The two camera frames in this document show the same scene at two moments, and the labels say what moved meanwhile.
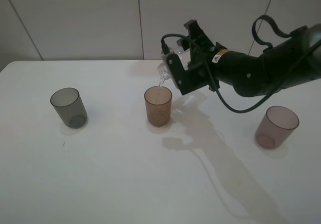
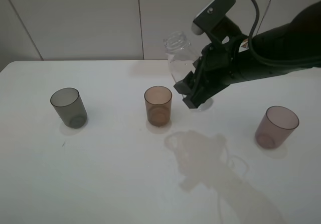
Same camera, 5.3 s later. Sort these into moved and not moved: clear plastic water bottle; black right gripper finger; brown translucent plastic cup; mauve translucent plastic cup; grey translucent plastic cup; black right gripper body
Moved: black right gripper body; black right gripper finger; clear plastic water bottle
Not moved: brown translucent plastic cup; grey translucent plastic cup; mauve translucent plastic cup
